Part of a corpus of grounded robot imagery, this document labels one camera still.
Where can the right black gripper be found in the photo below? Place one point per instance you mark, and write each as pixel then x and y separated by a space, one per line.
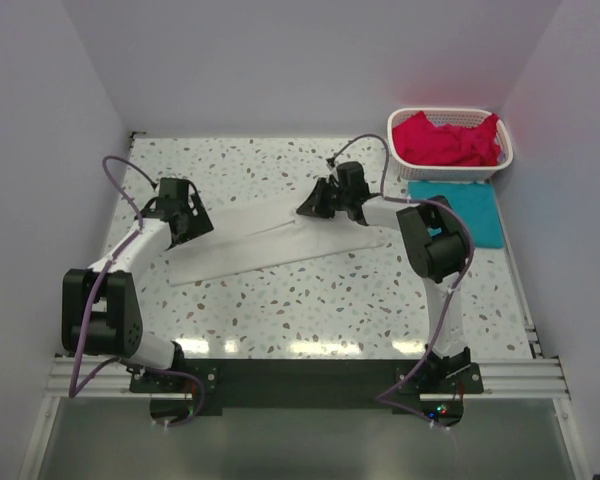
pixel 314 206

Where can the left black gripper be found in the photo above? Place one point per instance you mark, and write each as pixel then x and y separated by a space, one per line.
pixel 199 223

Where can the white t shirt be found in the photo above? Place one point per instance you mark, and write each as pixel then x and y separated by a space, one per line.
pixel 264 234

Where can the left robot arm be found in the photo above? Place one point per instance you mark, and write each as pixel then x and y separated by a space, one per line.
pixel 101 314

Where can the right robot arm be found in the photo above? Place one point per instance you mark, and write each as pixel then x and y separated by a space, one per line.
pixel 439 249

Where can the red t shirt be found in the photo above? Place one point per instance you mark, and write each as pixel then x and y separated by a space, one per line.
pixel 418 141

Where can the folded teal t shirt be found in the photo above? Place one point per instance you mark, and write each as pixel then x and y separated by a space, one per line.
pixel 474 202

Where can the white plastic laundry basket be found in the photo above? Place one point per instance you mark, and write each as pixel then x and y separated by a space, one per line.
pixel 440 116

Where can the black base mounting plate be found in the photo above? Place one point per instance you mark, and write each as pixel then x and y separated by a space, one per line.
pixel 211 386

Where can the aluminium frame rail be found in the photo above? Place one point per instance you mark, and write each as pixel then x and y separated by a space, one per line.
pixel 507 368

